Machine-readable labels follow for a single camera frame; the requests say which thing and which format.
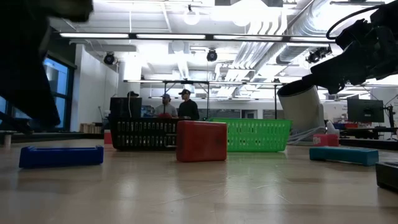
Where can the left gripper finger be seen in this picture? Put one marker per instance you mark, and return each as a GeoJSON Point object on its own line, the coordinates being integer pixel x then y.
{"type": "Point", "coordinates": [28, 93]}

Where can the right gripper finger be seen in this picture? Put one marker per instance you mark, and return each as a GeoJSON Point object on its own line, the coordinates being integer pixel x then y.
{"type": "Point", "coordinates": [339, 65]}
{"type": "Point", "coordinates": [348, 77]}

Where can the blue oblong plastic item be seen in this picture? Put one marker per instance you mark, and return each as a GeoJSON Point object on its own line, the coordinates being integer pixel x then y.
{"type": "Point", "coordinates": [59, 157]}

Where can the teal oblong plastic item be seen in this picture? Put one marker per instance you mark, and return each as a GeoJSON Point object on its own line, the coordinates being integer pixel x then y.
{"type": "Point", "coordinates": [342, 155]}

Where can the black oblong plastic item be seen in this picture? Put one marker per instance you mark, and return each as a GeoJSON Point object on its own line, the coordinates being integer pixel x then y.
{"type": "Point", "coordinates": [387, 175]}

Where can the black ceiling spotlight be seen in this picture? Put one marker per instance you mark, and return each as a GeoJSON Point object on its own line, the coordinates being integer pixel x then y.
{"type": "Point", "coordinates": [109, 59]}
{"type": "Point", "coordinates": [212, 56]}
{"type": "Point", "coordinates": [315, 56]}

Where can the large glass window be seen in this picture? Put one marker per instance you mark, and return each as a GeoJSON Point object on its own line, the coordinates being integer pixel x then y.
{"type": "Point", "coordinates": [56, 93]}

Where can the black computer monitor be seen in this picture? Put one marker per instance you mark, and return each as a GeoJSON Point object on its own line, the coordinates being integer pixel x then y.
{"type": "Point", "coordinates": [365, 110]}
{"type": "Point", "coordinates": [124, 107]}

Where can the white cylindrical container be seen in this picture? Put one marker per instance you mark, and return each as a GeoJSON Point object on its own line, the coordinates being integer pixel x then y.
{"type": "Point", "coordinates": [300, 105]}

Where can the dark background desk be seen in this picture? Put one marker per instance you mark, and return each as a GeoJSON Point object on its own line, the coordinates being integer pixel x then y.
{"type": "Point", "coordinates": [367, 132]}

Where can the wooden crate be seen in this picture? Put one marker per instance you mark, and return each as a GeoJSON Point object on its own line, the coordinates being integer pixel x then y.
{"type": "Point", "coordinates": [90, 128]}

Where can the person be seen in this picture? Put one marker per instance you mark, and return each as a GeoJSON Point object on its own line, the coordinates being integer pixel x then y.
{"type": "Point", "coordinates": [133, 94]}
{"type": "Point", "coordinates": [188, 110]}
{"type": "Point", "coordinates": [166, 109]}

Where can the green slotted plastic basket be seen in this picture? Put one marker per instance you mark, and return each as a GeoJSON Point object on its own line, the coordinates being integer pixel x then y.
{"type": "Point", "coordinates": [258, 135]}

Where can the black slotted plastic basket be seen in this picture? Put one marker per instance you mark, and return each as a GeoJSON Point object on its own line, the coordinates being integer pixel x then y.
{"type": "Point", "coordinates": [140, 133]}

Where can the long overhead light bar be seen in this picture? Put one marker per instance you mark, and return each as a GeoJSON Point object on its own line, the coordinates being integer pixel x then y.
{"type": "Point", "coordinates": [171, 36]}

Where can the round pendant lamp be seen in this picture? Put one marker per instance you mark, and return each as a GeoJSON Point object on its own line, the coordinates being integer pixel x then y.
{"type": "Point", "coordinates": [191, 18]}

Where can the red rectangular power adapter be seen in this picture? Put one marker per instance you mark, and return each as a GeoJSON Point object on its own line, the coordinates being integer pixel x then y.
{"type": "Point", "coordinates": [201, 141]}

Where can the silver ventilation duct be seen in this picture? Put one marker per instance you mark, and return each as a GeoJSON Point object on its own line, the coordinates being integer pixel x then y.
{"type": "Point", "coordinates": [306, 28]}

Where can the black background rig frame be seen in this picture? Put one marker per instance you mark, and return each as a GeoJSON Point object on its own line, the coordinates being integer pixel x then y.
{"type": "Point", "coordinates": [186, 82]}

